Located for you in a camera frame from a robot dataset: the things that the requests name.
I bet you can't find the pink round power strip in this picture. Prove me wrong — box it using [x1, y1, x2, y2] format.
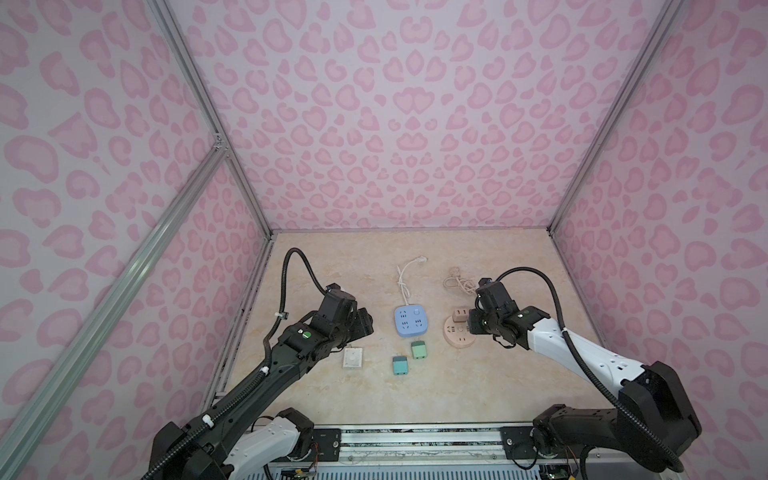
[442, 316, 475, 349]

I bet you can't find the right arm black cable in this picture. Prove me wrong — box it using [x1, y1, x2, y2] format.
[494, 266, 685, 474]

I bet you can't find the green plug adapter middle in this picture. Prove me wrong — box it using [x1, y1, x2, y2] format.
[410, 340, 428, 360]

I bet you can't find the blue square power strip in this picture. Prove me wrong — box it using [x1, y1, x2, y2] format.
[394, 305, 429, 338]

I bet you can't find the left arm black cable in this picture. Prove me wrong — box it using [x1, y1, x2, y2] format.
[140, 247, 328, 480]

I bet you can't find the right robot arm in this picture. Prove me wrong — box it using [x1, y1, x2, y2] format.
[468, 277, 702, 473]

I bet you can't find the pink plug adapter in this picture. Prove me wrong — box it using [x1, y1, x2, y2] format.
[452, 308, 470, 324]

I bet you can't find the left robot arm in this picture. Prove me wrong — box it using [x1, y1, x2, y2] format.
[144, 284, 374, 479]

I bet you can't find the aluminium frame diagonal bar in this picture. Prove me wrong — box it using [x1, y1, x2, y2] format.
[1, 145, 228, 479]

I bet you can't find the white power strip cable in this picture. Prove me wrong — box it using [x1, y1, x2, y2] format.
[395, 256, 430, 307]

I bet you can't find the white plug adapter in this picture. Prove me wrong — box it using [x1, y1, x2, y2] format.
[342, 347, 363, 369]

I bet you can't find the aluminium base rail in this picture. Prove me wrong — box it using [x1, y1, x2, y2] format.
[163, 422, 688, 480]

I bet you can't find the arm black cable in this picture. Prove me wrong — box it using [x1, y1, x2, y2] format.
[140, 247, 328, 480]
[494, 266, 685, 474]

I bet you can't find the teal plug adapter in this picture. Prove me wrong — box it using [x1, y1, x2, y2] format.
[392, 356, 409, 376]

